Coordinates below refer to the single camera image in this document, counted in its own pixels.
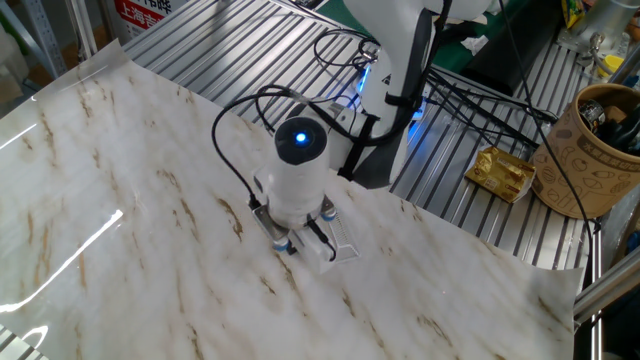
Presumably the long thin black cable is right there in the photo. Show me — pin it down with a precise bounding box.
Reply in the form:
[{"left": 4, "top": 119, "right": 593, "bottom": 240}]
[{"left": 499, "top": 0, "right": 604, "bottom": 231}]

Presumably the crumpled white paper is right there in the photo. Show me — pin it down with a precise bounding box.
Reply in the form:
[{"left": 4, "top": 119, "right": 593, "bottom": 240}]
[{"left": 459, "top": 34, "right": 490, "bottom": 56}]

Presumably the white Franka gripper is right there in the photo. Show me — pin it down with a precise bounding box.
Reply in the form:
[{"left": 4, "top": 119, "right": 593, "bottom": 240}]
[{"left": 288, "top": 223, "right": 340, "bottom": 274}]

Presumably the small yellow object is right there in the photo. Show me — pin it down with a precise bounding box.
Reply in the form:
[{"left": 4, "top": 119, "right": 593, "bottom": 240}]
[{"left": 597, "top": 53, "right": 626, "bottom": 79}]

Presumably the red white printed sign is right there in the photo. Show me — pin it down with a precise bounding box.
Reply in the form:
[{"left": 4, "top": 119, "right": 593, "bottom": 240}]
[{"left": 113, "top": 0, "right": 174, "bottom": 32}]

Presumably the grey perforated shelf upright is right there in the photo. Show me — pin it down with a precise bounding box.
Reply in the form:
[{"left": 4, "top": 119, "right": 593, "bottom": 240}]
[{"left": 19, "top": 0, "right": 69, "bottom": 79}]

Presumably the clear acrylic goal stand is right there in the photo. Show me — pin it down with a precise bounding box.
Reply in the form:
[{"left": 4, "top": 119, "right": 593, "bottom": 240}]
[{"left": 329, "top": 212, "right": 362, "bottom": 265}]

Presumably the black camera cable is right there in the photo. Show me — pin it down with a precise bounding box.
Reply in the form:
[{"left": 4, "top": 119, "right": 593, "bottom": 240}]
[{"left": 211, "top": 83, "right": 301, "bottom": 211}]

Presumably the aluminium frame bar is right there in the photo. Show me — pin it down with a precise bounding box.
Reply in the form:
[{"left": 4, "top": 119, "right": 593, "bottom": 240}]
[{"left": 573, "top": 252, "right": 640, "bottom": 324}]

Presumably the gold foil snack packet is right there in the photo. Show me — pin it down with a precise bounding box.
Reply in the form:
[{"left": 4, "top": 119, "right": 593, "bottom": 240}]
[{"left": 464, "top": 146, "right": 537, "bottom": 204}]

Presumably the black cable bundle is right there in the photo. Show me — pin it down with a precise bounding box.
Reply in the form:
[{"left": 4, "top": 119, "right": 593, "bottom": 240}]
[{"left": 427, "top": 64, "right": 560, "bottom": 150}]

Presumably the marble pattern table sheet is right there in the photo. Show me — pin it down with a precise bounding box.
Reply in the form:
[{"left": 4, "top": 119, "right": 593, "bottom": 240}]
[{"left": 0, "top": 39, "right": 585, "bottom": 360}]

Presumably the black rectangular block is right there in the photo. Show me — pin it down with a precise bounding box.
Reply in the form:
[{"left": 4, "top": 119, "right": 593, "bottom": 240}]
[{"left": 459, "top": 0, "right": 565, "bottom": 97}]

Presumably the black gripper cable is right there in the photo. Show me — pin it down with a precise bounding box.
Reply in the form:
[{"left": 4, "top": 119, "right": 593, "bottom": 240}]
[{"left": 305, "top": 218, "right": 338, "bottom": 263}]

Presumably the aluminium post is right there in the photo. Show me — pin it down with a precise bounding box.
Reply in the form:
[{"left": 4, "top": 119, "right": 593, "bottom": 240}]
[{"left": 67, "top": 0, "right": 99, "bottom": 61}]

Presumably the green cutting mat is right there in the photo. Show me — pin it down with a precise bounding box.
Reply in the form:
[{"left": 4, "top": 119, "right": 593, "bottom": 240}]
[{"left": 317, "top": 0, "right": 531, "bottom": 76}]

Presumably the brown printed paper tub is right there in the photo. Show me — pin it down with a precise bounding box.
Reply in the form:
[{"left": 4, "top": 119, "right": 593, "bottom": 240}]
[{"left": 529, "top": 83, "right": 640, "bottom": 220}]

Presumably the yellow snack bag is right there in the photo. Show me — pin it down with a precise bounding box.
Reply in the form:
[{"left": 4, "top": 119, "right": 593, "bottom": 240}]
[{"left": 562, "top": 0, "right": 586, "bottom": 29}]

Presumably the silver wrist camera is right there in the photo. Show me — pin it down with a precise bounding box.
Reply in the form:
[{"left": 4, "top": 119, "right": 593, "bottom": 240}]
[{"left": 250, "top": 194, "right": 338, "bottom": 253}]

